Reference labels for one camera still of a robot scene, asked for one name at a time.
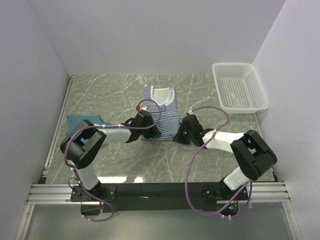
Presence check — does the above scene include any aluminium rail frame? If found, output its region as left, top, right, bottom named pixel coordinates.
left=16, top=74, right=302, bottom=240

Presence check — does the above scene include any black base beam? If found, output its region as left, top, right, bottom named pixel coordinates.
left=69, top=182, right=248, bottom=216

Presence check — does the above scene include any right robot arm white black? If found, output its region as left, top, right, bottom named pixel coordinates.
left=174, top=114, right=278, bottom=200

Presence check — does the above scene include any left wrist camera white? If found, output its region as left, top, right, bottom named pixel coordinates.
left=135, top=105, right=149, bottom=113

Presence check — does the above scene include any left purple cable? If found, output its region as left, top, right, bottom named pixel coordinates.
left=64, top=98, right=162, bottom=222

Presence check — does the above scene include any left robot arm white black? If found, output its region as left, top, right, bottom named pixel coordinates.
left=60, top=109, right=161, bottom=201

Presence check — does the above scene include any blue tank top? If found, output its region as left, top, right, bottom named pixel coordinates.
left=66, top=115, right=112, bottom=136

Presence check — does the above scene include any striped tank top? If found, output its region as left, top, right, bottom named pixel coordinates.
left=141, top=84, right=180, bottom=141

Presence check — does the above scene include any white plastic basket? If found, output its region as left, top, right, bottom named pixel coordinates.
left=212, top=62, right=269, bottom=114

